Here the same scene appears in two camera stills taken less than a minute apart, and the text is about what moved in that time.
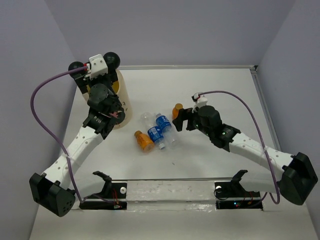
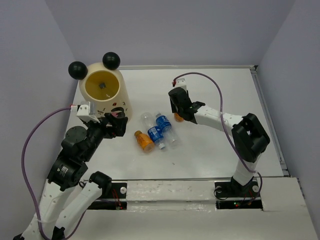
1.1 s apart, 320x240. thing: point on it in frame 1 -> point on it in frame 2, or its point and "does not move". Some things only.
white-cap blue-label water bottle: x=156 y=135 does not move
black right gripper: x=184 y=114 -> x=174 y=107
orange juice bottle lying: x=146 y=143 does not move
